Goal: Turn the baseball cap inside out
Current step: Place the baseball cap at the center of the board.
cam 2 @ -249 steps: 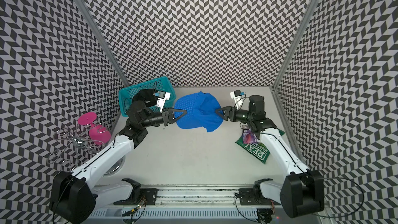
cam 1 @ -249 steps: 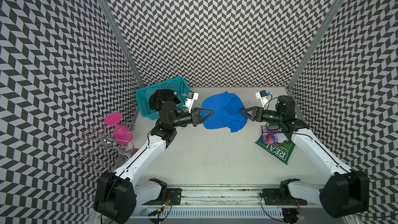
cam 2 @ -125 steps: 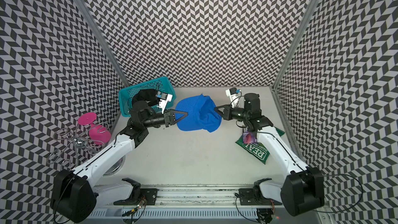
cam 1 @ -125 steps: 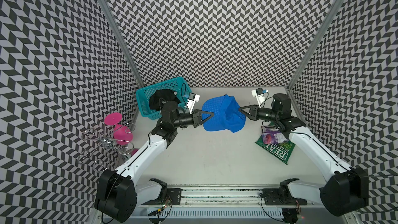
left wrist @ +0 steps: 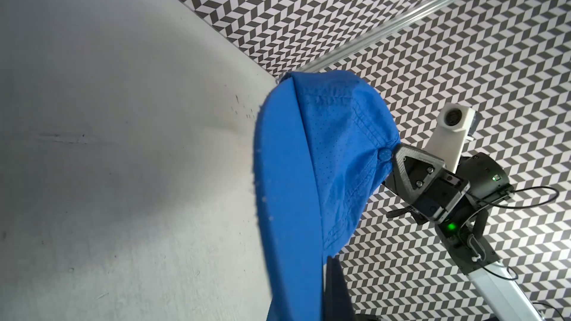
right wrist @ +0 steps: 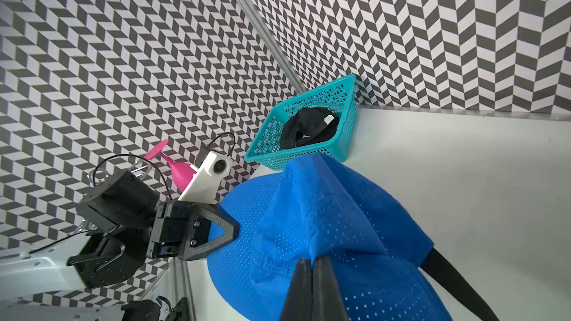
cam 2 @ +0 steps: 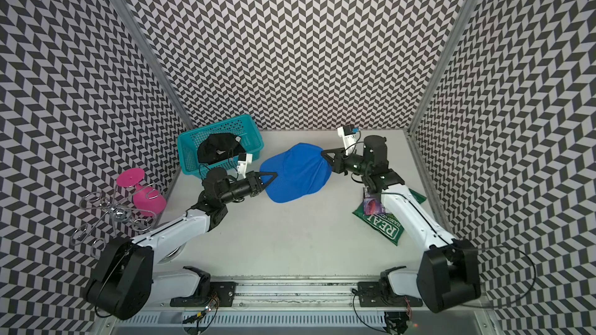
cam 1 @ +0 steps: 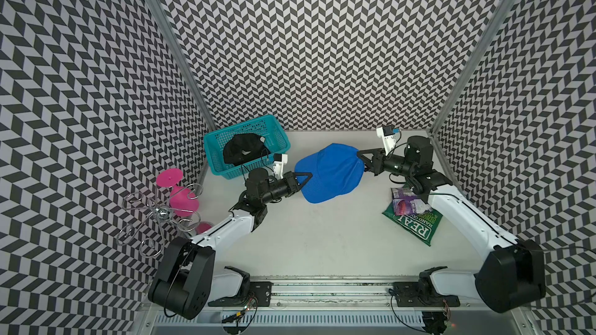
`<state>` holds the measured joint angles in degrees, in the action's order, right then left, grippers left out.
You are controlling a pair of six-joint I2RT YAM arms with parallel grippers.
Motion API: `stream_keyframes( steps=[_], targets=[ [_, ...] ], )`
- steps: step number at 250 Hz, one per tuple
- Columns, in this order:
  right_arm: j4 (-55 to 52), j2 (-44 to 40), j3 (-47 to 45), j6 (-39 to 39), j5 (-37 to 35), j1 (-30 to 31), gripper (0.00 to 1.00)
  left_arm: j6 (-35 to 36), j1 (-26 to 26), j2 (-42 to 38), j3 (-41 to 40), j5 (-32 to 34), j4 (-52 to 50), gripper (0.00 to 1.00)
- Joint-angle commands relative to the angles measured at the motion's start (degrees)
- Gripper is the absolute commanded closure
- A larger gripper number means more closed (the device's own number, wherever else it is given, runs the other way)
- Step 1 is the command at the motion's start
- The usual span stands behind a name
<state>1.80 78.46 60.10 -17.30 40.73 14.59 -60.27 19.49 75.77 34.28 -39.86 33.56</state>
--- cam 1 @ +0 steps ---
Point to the blue baseball cap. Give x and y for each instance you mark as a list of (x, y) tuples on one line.
[(336, 170)]

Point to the black baseball cap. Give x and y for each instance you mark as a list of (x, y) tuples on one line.
[(243, 148)]

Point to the teal plastic basket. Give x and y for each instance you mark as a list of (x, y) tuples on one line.
[(267, 126)]

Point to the aluminium corner post right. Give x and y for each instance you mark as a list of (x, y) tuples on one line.
[(496, 21)]

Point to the pink goblet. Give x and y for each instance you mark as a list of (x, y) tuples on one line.
[(182, 199)]

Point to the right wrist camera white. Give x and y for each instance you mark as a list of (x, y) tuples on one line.
[(390, 136)]

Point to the silver wire rack stand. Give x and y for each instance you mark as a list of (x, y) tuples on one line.
[(155, 212)]

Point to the green snack bag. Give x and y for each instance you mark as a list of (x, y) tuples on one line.
[(423, 226)]

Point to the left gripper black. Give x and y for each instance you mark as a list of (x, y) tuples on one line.
[(289, 178)]

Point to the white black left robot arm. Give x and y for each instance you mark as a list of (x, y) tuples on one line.
[(187, 280)]

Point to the aluminium corner post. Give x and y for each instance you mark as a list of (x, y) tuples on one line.
[(496, 21), (176, 50)]

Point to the purple snack packet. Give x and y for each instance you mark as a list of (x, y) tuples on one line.
[(406, 203)]

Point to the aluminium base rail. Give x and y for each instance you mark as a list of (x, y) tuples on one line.
[(352, 305)]

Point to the aluminium corner post left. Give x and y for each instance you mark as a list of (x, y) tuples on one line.
[(176, 50)]

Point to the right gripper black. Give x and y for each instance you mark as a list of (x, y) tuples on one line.
[(378, 158)]

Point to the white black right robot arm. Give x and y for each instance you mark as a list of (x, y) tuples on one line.
[(513, 272)]

